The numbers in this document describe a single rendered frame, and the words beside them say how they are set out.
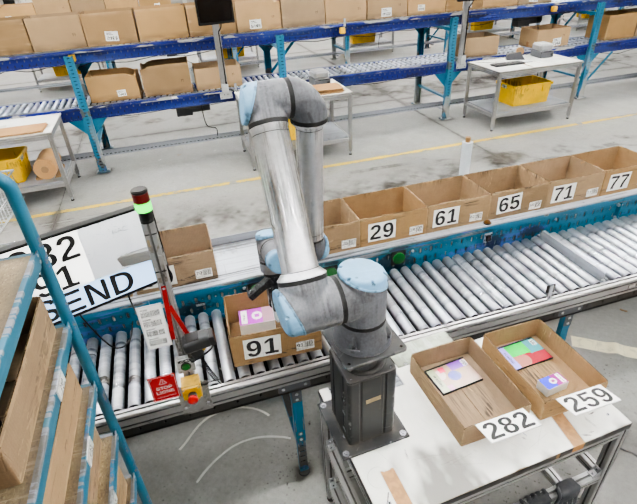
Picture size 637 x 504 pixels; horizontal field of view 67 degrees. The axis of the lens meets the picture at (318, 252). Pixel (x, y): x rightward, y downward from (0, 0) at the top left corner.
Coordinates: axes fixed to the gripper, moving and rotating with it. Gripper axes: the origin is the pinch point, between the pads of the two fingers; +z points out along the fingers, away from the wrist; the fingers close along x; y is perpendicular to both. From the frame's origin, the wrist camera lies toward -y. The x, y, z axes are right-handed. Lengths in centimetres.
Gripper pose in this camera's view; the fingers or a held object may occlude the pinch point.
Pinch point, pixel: (273, 314)
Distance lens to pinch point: 199.0
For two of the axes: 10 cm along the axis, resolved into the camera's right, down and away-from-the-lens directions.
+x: -2.9, -4.1, 8.7
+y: 9.5, -2.0, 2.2
